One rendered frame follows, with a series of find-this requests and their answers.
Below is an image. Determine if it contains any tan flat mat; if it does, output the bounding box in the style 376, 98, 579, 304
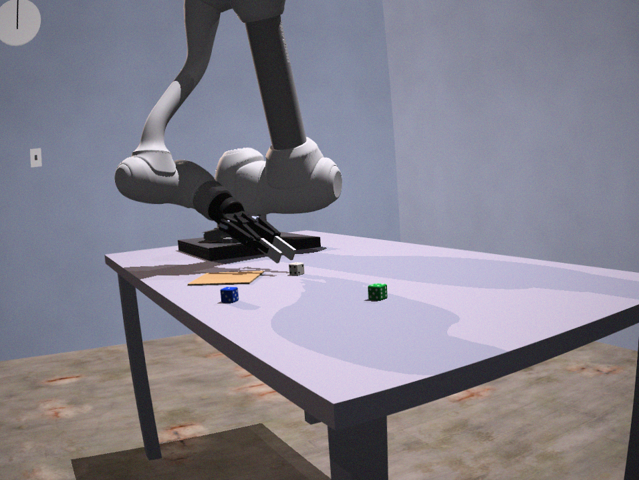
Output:
188, 271, 264, 285

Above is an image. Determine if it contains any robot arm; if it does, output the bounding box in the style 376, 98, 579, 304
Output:
114, 0, 342, 221

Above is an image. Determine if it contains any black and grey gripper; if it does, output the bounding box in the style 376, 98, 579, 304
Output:
208, 193, 296, 263

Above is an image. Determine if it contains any white die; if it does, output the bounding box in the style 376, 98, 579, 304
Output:
289, 262, 304, 275

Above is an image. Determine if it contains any blue die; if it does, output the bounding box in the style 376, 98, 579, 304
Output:
220, 287, 239, 303

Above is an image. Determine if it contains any green die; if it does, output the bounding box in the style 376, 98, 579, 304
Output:
368, 283, 388, 301

